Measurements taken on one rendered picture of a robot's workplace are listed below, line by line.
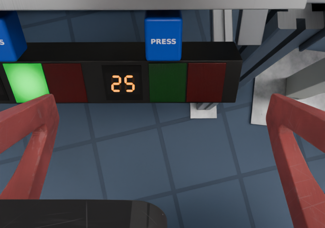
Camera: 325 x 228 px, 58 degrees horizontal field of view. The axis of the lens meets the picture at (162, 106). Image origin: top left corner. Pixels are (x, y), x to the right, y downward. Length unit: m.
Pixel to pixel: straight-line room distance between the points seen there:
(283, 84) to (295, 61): 0.08
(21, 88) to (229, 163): 0.73
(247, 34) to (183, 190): 0.70
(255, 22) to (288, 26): 0.05
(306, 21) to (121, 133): 0.69
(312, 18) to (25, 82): 0.25
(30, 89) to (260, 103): 0.76
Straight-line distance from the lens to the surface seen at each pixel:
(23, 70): 0.25
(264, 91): 0.94
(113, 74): 0.23
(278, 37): 0.30
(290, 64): 0.99
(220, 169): 0.90
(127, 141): 0.89
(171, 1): 0.17
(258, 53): 0.35
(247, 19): 0.25
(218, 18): 0.63
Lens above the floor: 0.89
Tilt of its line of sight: 83 degrees down
